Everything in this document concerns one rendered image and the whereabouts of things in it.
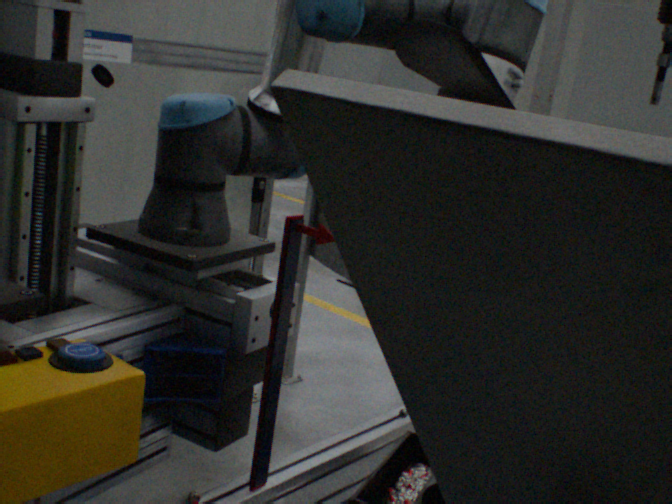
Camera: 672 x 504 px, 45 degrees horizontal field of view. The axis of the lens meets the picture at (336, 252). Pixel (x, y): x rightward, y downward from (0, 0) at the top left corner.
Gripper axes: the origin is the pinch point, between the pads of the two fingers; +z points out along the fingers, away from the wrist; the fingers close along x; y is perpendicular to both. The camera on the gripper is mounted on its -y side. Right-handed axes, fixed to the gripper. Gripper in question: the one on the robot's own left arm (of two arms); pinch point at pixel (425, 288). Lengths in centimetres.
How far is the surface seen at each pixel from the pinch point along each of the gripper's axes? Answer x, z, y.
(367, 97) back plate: 26, -5, 55
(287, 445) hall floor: -121, 68, -161
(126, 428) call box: -9.9, 20.1, 25.4
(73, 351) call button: -14.9, 15.1, 29.6
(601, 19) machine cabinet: -230, -257, -556
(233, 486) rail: -15.7, 29.2, 0.3
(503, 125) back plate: 31, -5, 55
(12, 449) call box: -10.0, 22.0, 36.3
